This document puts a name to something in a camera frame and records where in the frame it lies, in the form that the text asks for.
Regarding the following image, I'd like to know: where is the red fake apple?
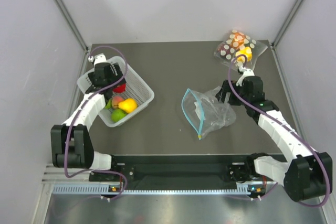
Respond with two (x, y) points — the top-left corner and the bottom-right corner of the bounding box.
(113, 83), (127, 93)

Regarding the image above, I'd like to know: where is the grey slotted cable duct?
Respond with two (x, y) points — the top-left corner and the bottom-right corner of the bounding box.
(52, 183), (266, 196)

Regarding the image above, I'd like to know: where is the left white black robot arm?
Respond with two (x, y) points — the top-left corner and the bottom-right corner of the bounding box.
(50, 61), (126, 180)

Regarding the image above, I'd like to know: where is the left aluminium frame post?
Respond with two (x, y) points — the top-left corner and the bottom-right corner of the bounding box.
(54, 0), (89, 52)

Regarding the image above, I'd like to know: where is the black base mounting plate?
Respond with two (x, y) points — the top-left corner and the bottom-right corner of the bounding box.
(89, 153), (284, 190)

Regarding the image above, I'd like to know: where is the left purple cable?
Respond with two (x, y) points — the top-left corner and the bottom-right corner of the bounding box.
(64, 45), (129, 201)

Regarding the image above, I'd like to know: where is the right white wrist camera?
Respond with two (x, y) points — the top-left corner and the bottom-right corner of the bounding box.
(236, 62), (255, 87)

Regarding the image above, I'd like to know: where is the yellow fake lemon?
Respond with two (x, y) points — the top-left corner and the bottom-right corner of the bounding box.
(118, 98), (138, 114)

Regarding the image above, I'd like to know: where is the orange peach fake fruit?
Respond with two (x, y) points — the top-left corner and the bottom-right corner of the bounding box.
(111, 95), (124, 109)

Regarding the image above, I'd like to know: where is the white perforated plastic basket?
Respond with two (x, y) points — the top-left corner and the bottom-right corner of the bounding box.
(77, 56), (154, 127)

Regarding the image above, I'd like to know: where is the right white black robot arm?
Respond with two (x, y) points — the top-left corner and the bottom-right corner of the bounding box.
(216, 76), (332, 202)

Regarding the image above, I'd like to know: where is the clear polka dot bag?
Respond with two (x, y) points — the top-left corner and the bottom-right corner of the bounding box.
(214, 29), (267, 71)

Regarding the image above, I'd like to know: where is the dark red fake fruit dotted bag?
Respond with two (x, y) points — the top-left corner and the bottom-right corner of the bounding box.
(217, 43), (230, 57)

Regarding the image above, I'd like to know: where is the right aluminium frame post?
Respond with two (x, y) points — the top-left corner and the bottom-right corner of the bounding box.
(270, 0), (305, 50)

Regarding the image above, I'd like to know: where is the aluminium frame post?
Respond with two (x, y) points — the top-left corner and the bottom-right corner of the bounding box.
(54, 0), (89, 52)
(270, 0), (305, 50)

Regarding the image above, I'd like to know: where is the orange fake fruit in dotted bag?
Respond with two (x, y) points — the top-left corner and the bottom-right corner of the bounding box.
(227, 30), (246, 49)

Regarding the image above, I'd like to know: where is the green fake pear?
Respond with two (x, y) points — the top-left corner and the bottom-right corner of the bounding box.
(111, 109), (128, 123)

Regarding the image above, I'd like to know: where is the purple cable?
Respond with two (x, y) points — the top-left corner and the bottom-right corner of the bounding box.
(227, 54), (330, 207)
(64, 45), (129, 201)

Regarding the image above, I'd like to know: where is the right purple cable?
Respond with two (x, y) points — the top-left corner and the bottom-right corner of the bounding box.
(227, 54), (330, 207)

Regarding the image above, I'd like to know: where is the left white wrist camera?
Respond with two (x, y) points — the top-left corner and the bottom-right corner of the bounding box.
(88, 54), (107, 66)

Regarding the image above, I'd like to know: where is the yellow fake fruit in dotted bag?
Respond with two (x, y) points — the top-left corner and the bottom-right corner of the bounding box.
(235, 47), (253, 62)

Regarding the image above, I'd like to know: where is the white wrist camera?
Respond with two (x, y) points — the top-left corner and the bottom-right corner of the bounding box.
(236, 62), (255, 87)
(88, 54), (107, 66)

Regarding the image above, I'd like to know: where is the clear blue zip top bag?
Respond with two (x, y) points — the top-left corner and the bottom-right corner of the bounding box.
(181, 87), (236, 140)

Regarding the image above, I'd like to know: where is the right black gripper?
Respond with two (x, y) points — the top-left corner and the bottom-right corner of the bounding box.
(216, 79), (251, 106)

